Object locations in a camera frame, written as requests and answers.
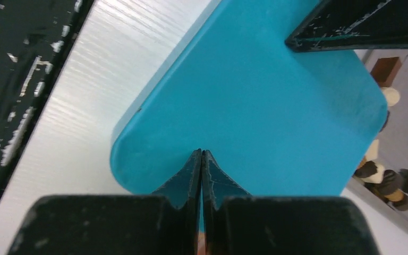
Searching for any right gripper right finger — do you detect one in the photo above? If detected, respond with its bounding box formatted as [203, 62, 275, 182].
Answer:
[201, 150, 251, 254]

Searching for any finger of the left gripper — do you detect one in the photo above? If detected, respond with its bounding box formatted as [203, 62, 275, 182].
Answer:
[285, 0, 408, 53]

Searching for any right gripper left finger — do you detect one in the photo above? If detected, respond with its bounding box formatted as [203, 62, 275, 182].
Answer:
[152, 149, 202, 254]

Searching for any teal box lid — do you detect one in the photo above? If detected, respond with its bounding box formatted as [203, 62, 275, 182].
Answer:
[109, 1, 387, 196]

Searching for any silver metal tray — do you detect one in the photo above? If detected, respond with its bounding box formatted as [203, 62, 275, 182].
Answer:
[347, 50, 408, 234]

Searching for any pile of assorted chocolates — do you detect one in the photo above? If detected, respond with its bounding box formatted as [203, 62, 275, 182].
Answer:
[353, 56, 408, 212]

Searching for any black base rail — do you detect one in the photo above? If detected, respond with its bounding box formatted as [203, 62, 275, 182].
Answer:
[0, 1, 94, 199]

